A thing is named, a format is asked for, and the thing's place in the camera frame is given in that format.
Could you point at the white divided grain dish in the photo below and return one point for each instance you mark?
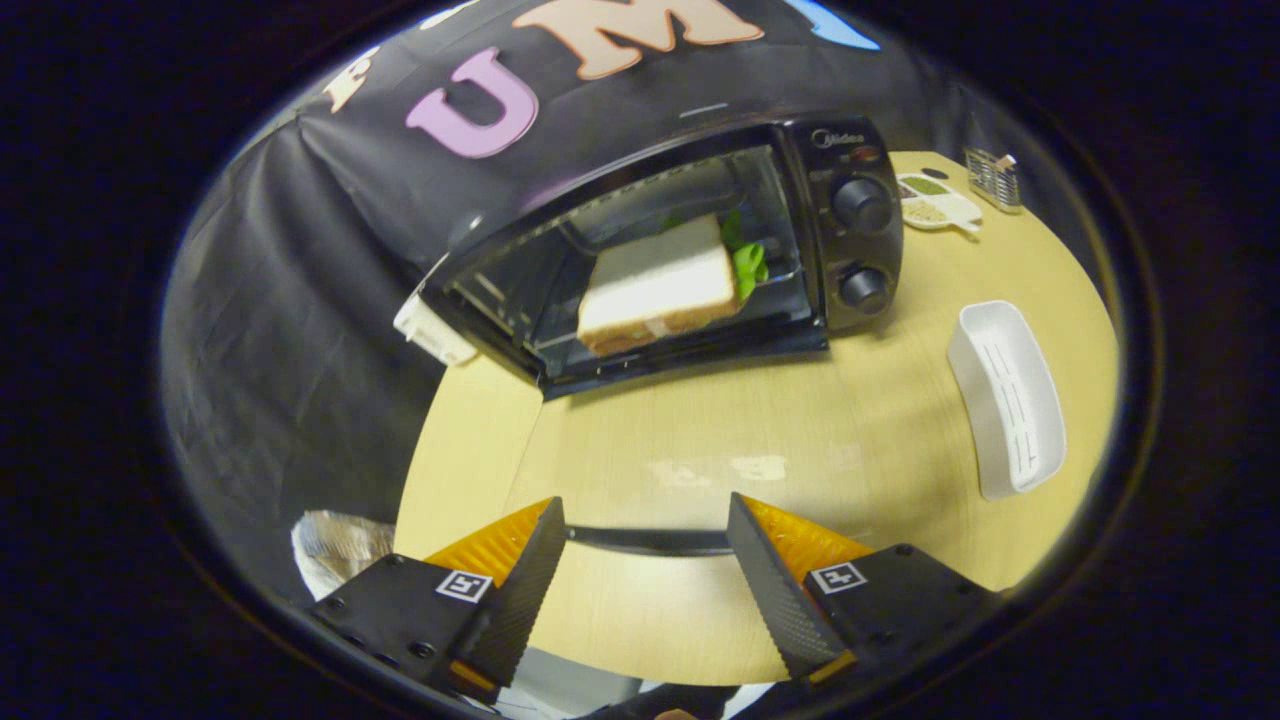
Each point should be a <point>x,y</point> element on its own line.
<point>945,210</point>

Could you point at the black toaster oven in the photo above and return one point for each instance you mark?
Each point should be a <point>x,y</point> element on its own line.
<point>850,245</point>

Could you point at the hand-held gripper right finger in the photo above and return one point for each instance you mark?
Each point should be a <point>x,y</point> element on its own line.
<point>775,595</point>

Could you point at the white plastic block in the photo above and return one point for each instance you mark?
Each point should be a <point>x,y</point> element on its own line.
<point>435,335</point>

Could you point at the white bread lettuce sandwich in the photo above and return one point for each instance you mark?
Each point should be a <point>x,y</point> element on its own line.
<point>660,280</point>

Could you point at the white plastic tray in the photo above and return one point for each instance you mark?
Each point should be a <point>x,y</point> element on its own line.
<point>1005,400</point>

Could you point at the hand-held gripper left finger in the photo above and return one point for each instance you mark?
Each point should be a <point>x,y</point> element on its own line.
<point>525,595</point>

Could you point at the crumpled silver foil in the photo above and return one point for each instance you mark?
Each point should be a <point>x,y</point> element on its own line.
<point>340,540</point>

